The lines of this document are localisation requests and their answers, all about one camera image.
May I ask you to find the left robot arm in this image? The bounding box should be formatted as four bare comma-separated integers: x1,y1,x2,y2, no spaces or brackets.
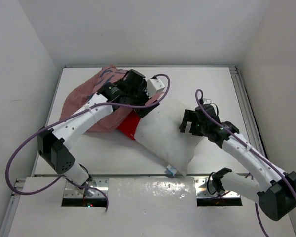
37,69,165,185

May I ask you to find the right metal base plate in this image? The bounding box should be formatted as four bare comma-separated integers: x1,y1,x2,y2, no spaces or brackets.
194,176,241,200

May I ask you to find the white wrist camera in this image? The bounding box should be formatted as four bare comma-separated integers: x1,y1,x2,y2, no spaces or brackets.
146,79,165,98
203,98,213,105

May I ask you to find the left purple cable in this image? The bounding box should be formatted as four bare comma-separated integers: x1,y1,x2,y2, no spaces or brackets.
5,73,171,212

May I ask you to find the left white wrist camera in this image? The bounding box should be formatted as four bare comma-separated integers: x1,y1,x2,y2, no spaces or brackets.
146,79,165,98

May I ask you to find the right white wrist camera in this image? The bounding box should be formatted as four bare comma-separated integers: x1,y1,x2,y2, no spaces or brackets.
203,98,213,105

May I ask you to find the aluminium frame rail right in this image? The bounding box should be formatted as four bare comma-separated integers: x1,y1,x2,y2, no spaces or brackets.
229,66,267,158

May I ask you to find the white pillow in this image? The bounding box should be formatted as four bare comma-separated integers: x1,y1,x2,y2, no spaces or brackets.
134,95,203,176

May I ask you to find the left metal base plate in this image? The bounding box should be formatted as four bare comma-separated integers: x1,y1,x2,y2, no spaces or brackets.
63,177,109,199

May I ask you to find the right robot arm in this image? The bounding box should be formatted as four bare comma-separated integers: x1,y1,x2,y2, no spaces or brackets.
179,104,296,221

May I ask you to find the red patterned pillowcase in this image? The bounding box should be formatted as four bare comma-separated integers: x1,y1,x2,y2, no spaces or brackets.
59,64,161,141

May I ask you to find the metal base plate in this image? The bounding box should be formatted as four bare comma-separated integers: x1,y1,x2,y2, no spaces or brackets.
194,176,241,200
63,177,109,199

